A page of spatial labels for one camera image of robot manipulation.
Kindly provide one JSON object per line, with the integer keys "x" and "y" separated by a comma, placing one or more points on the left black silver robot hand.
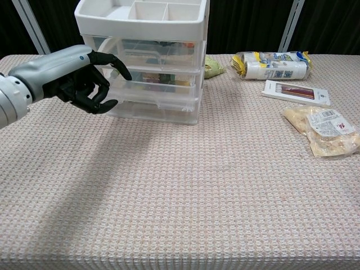
{"x": 56, "y": 70}

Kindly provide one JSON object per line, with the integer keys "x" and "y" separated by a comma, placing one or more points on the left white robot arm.
{"x": 11, "y": 104}

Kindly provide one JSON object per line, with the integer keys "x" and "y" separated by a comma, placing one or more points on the white plastic drawer cabinet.
{"x": 140, "y": 25}

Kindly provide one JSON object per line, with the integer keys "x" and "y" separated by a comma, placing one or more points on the clear drawer with white loop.
{"x": 168, "y": 56}

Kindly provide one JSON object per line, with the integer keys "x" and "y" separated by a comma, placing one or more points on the clear drawer with yellow item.
{"x": 168, "y": 87}

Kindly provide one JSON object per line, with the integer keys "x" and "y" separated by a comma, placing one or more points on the black pleated curtain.
{"x": 62, "y": 25}
{"x": 332, "y": 25}
{"x": 247, "y": 25}
{"x": 11, "y": 31}

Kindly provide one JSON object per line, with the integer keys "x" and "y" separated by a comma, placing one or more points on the pale yellow block item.
{"x": 182, "y": 83}

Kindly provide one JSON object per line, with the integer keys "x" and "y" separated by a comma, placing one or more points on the small orange item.
{"x": 189, "y": 44}

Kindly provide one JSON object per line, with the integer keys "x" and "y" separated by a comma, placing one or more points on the yellow-green cloth item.
{"x": 212, "y": 69}

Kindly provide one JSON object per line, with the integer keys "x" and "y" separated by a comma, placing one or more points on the beige woven tablecloth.
{"x": 197, "y": 182}

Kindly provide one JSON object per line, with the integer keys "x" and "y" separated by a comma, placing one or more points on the white yellow blue roll package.
{"x": 270, "y": 67}

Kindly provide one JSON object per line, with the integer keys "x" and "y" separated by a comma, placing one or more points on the white coloured pencil box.
{"x": 295, "y": 91}

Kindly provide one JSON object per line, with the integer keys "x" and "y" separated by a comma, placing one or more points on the clear bag of beige snack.
{"x": 323, "y": 137}

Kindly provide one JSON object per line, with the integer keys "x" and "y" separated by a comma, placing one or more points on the white metal frame post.
{"x": 289, "y": 26}
{"x": 31, "y": 26}

